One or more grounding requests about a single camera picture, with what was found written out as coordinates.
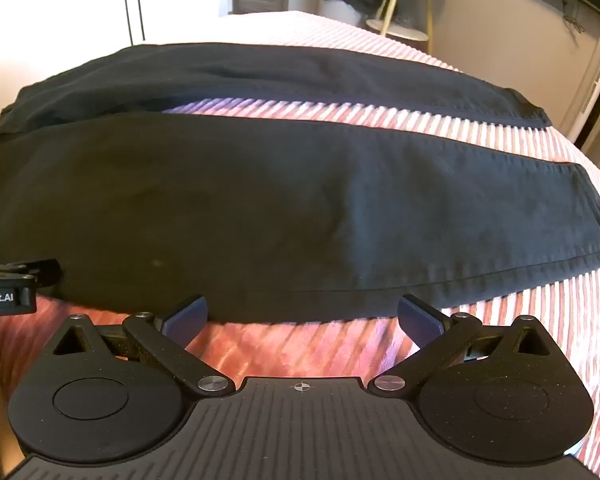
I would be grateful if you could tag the pink striped blanket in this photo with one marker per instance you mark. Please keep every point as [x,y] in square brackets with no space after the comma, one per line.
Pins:
[480,125]

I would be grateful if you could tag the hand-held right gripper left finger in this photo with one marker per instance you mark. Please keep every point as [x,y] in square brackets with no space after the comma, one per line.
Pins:
[186,321]

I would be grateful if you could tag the round side table gold legs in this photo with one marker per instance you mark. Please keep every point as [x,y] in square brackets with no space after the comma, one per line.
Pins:
[405,10]

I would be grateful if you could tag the white round basket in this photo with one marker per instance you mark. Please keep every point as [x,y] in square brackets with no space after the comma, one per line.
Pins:
[340,10]

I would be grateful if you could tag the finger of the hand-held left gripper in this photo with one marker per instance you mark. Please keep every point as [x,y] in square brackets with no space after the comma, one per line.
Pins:
[35,271]

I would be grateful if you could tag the white wardrobe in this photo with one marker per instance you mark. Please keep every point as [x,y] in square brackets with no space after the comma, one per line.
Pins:
[80,5]

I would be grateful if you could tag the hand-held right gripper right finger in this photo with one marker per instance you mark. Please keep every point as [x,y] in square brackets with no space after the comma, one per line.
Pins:
[420,321]

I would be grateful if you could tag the black pants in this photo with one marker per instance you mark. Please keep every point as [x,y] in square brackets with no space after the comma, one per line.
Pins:
[260,220]

